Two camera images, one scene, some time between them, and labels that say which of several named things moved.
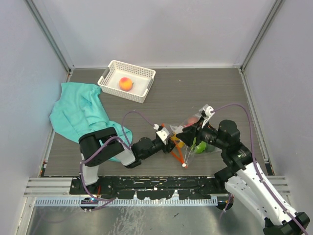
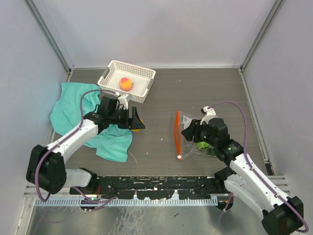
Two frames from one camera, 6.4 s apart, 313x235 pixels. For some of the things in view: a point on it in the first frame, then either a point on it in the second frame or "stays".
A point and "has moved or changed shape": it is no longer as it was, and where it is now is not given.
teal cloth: (79, 110) stays
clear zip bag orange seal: (186, 155) has moved or changed shape
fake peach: (125, 84) stays
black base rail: (200, 187) stays
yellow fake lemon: (179, 143) → (138, 130)
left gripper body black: (156, 146) → (123, 122)
